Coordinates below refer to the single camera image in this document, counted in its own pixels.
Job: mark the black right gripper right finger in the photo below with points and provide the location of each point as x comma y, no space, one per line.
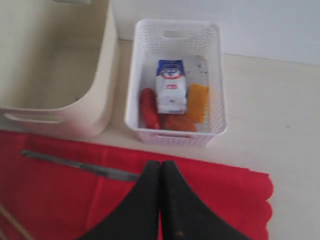
184,216

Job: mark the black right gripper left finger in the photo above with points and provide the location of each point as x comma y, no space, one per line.
137,215

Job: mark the orange fried croquette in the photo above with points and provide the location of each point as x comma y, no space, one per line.
176,122

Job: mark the red sausage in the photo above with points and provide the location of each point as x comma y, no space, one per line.
148,109

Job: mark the yellow cheese wedge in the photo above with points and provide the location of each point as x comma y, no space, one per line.
197,101

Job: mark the small milk carton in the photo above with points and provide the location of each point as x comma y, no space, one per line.
171,87

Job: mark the silver table knife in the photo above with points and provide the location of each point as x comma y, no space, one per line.
106,172

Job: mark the red table cloth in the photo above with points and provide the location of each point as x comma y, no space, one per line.
58,202

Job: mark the upper wooden chopstick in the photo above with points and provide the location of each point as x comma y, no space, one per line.
15,223

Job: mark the white perforated plastic basket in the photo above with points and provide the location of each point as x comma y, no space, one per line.
197,44

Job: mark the cream plastic storage bin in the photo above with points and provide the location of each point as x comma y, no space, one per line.
58,66

